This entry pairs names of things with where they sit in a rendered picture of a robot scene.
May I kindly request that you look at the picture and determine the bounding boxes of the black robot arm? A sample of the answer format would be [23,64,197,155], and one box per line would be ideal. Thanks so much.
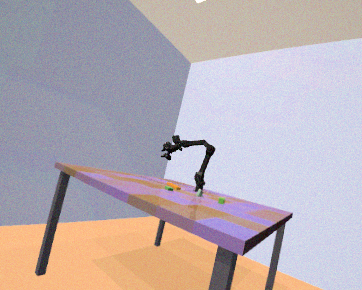
[163,135,216,192]

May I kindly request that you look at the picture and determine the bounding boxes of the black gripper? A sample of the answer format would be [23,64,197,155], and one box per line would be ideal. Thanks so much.
[161,141,176,160]

